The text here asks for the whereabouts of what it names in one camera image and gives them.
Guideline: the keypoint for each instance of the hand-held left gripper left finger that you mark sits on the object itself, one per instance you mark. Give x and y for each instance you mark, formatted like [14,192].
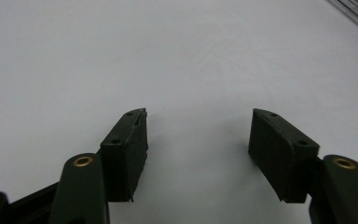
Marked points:
[124,155]

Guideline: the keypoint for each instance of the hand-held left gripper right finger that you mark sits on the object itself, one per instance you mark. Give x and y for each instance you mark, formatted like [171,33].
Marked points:
[279,155]

